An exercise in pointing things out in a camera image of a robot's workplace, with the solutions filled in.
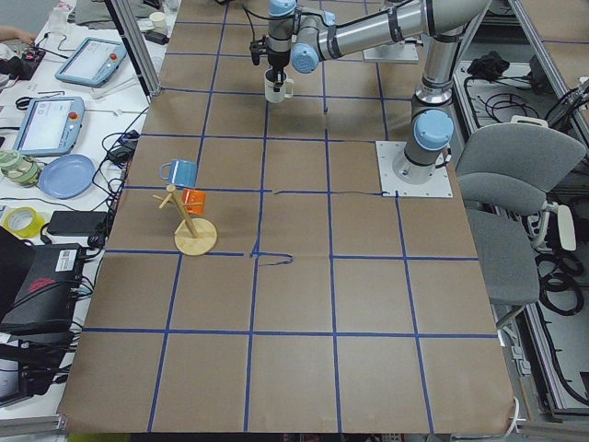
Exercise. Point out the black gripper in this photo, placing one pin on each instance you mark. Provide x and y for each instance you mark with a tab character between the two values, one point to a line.
277	60

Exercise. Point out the white mug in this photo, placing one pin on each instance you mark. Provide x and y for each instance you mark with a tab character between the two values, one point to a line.
277	94

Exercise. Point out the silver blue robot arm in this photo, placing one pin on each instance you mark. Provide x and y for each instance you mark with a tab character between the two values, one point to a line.
304	37

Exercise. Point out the white paper cup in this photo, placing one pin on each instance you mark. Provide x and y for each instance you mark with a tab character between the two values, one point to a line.
159	21

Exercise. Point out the black power adapter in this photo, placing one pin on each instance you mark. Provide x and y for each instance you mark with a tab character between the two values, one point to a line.
156	37

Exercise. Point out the blue mug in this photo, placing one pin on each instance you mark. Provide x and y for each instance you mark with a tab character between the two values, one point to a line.
179	172

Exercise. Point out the orange mug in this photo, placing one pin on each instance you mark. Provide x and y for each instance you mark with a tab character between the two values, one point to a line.
193	201

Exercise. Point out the upper teach pendant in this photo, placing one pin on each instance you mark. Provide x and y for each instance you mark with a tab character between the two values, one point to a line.
93	63

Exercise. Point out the teach pendant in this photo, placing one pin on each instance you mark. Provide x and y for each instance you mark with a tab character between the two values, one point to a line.
93	63
50	127

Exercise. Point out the wooden mug tree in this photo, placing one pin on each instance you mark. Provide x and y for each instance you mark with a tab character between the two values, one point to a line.
195	235

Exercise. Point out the black cloth bundle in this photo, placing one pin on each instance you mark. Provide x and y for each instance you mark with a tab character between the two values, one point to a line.
490	66

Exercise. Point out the lower teach pendant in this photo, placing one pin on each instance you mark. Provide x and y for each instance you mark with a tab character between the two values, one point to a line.
50	127

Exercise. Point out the blue plate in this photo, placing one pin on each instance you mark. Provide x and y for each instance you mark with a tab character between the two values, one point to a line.
67	176

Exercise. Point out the grey office chair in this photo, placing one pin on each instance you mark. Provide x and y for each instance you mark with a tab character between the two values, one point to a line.
512	166

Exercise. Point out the green tape rolls stack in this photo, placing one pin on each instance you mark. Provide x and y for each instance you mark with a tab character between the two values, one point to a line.
20	169

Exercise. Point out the yellow tape roll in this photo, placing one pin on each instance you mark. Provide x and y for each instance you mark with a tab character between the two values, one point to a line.
24	222

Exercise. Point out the black computer box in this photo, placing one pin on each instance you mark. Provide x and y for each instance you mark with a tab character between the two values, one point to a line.
37	287

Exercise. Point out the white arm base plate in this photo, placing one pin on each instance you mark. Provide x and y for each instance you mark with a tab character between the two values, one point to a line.
400	178

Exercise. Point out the aluminium frame post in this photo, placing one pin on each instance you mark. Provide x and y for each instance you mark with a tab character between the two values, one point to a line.
132	38

